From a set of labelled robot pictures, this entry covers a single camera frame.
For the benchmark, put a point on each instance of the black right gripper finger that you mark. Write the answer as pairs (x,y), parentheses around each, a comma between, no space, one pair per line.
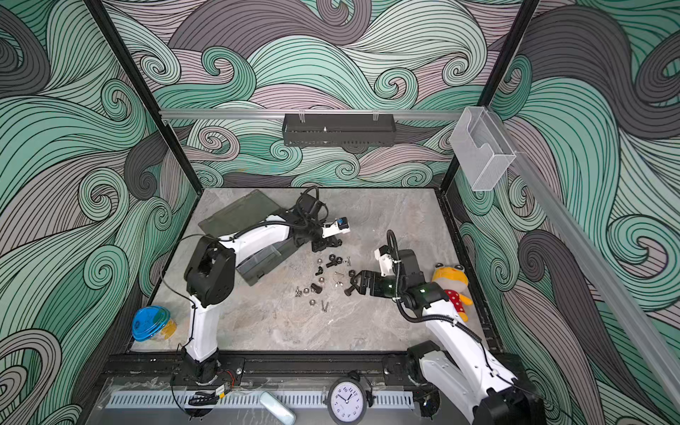
(361,289)
(365,276)

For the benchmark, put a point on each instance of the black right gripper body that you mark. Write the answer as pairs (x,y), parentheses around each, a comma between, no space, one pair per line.
(384,285)

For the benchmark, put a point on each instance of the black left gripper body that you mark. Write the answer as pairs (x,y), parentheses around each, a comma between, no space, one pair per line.
(320,244)

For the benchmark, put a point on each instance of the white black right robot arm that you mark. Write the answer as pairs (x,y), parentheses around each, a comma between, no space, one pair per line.
(457,364)

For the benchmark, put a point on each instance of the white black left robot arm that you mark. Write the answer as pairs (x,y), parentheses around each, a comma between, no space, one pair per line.
(210,279)

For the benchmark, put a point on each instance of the black bolt with nuts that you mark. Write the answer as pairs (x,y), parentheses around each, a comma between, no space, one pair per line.
(334,261)

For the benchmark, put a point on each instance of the yellow frog plush toy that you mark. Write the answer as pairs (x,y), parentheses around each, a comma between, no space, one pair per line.
(455,283)

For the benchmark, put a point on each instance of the grey compartment organizer box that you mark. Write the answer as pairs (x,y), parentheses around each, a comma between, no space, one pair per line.
(260,249)

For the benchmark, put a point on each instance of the white round clock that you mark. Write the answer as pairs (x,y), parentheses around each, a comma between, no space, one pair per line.
(347,402)

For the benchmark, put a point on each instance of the white oblong remote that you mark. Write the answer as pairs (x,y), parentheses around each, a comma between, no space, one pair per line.
(275,407)

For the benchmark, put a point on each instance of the blue lid fruit cup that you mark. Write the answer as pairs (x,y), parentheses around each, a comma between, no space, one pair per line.
(153,323)

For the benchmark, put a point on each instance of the black wall tray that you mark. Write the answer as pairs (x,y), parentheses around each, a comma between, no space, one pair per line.
(339,130)

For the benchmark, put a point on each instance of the white perforated cable duct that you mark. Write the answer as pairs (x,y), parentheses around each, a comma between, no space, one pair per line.
(249,399)

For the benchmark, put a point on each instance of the clear plastic wall holder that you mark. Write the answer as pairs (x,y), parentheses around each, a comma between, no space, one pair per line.
(482,145)

